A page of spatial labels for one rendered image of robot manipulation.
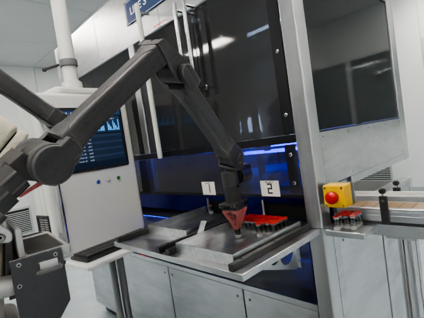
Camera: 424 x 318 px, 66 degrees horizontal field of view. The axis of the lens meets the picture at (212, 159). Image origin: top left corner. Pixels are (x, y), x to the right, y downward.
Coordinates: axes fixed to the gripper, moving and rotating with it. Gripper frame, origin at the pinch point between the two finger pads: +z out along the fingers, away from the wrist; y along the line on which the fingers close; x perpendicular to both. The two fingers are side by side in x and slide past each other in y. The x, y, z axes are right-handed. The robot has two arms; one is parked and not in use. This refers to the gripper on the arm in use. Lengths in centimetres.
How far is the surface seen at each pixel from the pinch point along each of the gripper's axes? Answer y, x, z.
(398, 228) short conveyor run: 17, -48, 5
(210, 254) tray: -20.9, -1.8, 1.8
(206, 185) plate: 24.4, 27.2, -11.1
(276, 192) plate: 15.4, -9.6, -8.5
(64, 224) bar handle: -16, 76, -4
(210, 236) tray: -2.3, 10.3, 3.0
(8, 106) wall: 188, 504, -133
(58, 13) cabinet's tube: 7, 86, -103
